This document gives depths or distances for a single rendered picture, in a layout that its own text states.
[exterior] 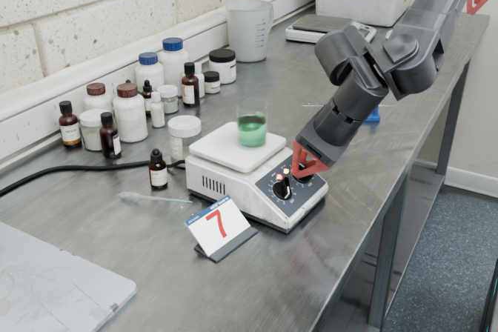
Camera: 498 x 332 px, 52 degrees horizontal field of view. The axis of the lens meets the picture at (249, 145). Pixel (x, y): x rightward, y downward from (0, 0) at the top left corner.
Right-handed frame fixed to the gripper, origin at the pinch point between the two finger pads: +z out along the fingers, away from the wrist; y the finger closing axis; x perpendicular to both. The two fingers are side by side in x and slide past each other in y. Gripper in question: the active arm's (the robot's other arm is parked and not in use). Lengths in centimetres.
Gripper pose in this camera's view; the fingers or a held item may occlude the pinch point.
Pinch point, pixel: (300, 168)
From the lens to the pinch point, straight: 81.1
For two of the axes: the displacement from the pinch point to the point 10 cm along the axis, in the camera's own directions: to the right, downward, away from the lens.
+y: -4.9, 4.7, -7.4
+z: -4.1, 6.3, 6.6
